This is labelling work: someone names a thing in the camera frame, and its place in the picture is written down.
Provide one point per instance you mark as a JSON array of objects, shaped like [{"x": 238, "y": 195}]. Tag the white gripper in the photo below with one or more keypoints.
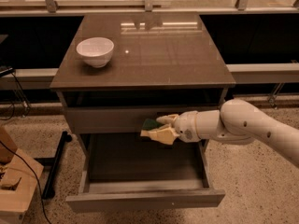
[{"x": 186, "y": 126}]

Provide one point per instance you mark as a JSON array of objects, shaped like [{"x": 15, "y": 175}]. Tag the green and yellow sponge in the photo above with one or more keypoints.
[{"x": 150, "y": 125}]

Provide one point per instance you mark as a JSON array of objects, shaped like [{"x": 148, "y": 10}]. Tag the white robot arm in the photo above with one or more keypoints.
[{"x": 236, "y": 122}]

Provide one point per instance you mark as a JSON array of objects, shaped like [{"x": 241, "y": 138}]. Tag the open grey middle drawer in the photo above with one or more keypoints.
[{"x": 124, "y": 172}]

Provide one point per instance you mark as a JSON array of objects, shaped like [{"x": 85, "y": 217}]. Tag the grey drawer cabinet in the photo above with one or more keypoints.
[{"x": 159, "y": 59}]

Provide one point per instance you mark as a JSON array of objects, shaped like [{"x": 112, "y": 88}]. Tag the white ceramic bowl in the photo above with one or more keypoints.
[{"x": 95, "y": 51}]

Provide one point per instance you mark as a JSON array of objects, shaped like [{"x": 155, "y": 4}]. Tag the black metal stand leg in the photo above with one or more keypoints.
[{"x": 53, "y": 164}]

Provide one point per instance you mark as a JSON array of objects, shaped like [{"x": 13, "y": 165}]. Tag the wooden box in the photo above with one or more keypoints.
[{"x": 18, "y": 182}]

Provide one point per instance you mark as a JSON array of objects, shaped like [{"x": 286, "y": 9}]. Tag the metal window frame rail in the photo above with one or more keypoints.
[{"x": 149, "y": 3}]

